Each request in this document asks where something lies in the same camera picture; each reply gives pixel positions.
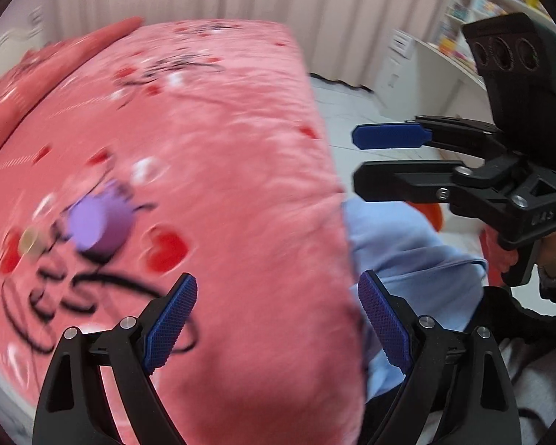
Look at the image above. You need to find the beige tape roll core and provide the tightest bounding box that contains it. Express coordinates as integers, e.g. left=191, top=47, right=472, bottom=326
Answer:
left=18, top=227, right=47, bottom=259

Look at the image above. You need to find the purple ribbed cup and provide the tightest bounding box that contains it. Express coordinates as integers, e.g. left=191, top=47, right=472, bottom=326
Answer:
left=66, top=180, right=134, bottom=257

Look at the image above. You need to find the orange trash bin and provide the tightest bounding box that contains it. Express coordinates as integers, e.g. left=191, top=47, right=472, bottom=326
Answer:
left=408, top=202, right=444, bottom=232

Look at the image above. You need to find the white desk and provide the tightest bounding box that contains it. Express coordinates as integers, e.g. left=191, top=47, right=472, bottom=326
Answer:
left=412, top=40, right=493, bottom=123

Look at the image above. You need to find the white drawer cabinet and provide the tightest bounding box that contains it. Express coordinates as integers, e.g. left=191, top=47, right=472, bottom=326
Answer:
left=374, top=28, right=415, bottom=106

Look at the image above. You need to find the red plastic stool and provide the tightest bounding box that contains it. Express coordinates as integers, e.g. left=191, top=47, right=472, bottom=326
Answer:
left=480, top=226, right=518, bottom=287

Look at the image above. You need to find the light blue trouser leg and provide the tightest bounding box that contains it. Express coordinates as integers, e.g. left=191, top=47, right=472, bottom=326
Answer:
left=342, top=196, right=490, bottom=402

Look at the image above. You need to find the white bookshelf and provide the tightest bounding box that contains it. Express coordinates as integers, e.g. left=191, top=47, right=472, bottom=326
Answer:
left=430, top=0, right=556, bottom=73

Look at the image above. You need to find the pink heart-print bed blanket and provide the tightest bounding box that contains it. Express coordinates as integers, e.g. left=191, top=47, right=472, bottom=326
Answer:
left=0, top=20, right=365, bottom=444

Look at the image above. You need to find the folded red quilt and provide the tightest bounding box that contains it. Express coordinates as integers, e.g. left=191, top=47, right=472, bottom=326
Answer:
left=0, top=17, right=143, bottom=150

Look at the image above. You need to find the white headboard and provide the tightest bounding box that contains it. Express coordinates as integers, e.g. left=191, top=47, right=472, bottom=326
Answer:
left=0, top=6, right=47, bottom=76

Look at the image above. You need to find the black camera box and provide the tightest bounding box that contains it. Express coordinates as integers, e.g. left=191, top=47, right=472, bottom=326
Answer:
left=462, top=13, right=556, bottom=171

